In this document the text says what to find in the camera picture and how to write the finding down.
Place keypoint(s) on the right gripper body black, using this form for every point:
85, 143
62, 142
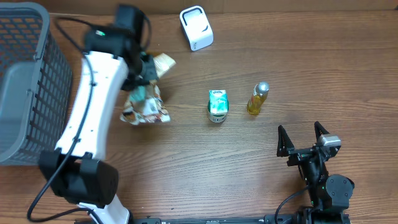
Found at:
298, 157

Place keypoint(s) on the small teal carton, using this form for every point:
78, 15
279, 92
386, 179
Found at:
218, 95

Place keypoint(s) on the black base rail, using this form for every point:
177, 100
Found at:
268, 219

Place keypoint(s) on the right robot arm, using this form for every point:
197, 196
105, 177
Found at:
329, 194

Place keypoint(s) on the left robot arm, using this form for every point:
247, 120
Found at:
114, 59

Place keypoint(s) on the brown white snack bag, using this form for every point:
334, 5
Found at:
154, 110

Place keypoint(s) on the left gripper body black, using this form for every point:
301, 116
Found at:
139, 70

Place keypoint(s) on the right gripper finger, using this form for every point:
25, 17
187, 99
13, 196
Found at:
285, 145
319, 130

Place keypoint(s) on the grey plastic shopping basket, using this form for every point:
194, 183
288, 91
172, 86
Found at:
36, 82

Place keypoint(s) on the yellow dish soap bottle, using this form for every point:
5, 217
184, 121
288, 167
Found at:
258, 97

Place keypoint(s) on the teal tissue packet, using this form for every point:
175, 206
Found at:
137, 97

